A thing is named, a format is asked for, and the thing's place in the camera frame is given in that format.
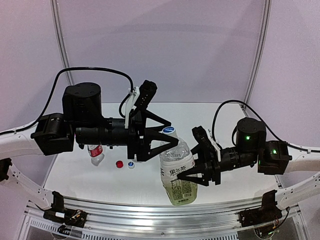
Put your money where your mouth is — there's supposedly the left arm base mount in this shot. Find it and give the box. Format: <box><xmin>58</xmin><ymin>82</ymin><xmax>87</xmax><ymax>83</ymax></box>
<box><xmin>43</xmin><ymin>191</ymin><xmax>88</xmax><ymax>235</ymax></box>

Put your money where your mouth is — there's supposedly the front aluminium rail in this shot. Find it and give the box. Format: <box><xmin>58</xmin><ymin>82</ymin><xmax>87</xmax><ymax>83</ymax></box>
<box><xmin>22</xmin><ymin>194</ymin><xmax>303</xmax><ymax>240</ymax></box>

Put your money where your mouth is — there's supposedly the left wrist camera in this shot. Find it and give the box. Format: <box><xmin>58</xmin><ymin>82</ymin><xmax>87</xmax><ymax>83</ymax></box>
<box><xmin>123</xmin><ymin>79</ymin><xmax>159</xmax><ymax>128</ymax></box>

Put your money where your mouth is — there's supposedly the red label plastic bottle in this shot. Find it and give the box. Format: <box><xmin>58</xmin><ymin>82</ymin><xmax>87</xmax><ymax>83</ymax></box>
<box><xmin>87</xmin><ymin>145</ymin><xmax>105</xmax><ymax>167</ymax></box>

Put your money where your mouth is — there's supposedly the white blue bottle cap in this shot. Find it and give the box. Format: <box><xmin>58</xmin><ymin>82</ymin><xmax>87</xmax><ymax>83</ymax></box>
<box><xmin>127</xmin><ymin>161</ymin><xmax>135</xmax><ymax>169</ymax></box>

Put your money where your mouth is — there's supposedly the right aluminium frame post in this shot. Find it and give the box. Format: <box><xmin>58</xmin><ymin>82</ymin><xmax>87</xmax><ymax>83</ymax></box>
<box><xmin>243</xmin><ymin>0</ymin><xmax>272</xmax><ymax>104</ymax></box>

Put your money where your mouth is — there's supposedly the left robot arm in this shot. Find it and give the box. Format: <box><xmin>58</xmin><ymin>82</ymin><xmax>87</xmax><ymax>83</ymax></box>
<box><xmin>0</xmin><ymin>80</ymin><xmax>178</xmax><ymax>213</ymax></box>

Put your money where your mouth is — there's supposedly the blue white tea cap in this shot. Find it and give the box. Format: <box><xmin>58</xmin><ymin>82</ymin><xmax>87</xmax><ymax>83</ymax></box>
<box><xmin>161</xmin><ymin>126</ymin><xmax>178</xmax><ymax>137</ymax></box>

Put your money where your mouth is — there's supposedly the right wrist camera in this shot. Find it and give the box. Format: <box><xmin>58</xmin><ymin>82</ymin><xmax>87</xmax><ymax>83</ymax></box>
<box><xmin>192</xmin><ymin>126</ymin><xmax>220</xmax><ymax>165</ymax></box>

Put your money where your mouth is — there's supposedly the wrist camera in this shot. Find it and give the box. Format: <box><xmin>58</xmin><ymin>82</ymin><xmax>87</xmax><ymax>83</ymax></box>
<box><xmin>123</xmin><ymin>79</ymin><xmax>159</xmax><ymax>128</ymax></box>
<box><xmin>192</xmin><ymin>126</ymin><xmax>220</xmax><ymax>165</ymax></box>

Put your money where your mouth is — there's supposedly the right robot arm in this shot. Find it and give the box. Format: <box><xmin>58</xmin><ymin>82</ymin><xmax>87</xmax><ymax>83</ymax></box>
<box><xmin>177</xmin><ymin>117</ymin><xmax>320</xmax><ymax>210</ymax></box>

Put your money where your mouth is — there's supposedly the white label bottle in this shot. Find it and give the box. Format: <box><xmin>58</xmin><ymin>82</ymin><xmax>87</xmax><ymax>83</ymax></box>
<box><xmin>159</xmin><ymin>138</ymin><xmax>198</xmax><ymax>206</ymax></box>

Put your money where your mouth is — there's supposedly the red bottle cap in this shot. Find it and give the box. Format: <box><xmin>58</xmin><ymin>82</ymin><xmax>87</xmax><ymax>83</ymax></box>
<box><xmin>115</xmin><ymin>160</ymin><xmax>124</xmax><ymax>169</ymax></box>

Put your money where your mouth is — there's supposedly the aluminium frame post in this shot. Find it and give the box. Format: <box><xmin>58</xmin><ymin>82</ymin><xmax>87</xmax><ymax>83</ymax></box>
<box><xmin>50</xmin><ymin>0</ymin><xmax>76</xmax><ymax>86</ymax></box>
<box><xmin>243</xmin><ymin>0</ymin><xmax>272</xmax><ymax>104</ymax></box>

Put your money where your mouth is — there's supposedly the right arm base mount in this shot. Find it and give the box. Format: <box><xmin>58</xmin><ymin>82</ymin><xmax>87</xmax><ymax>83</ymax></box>
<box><xmin>238</xmin><ymin>189</ymin><xmax>291</xmax><ymax>230</ymax></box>

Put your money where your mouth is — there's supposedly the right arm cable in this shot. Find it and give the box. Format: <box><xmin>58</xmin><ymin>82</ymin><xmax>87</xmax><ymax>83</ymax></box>
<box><xmin>211</xmin><ymin>99</ymin><xmax>320</xmax><ymax>153</ymax></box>

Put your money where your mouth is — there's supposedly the left aluminium frame post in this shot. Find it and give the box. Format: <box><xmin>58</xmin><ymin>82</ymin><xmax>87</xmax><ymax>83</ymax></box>
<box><xmin>50</xmin><ymin>0</ymin><xmax>76</xmax><ymax>86</ymax></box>

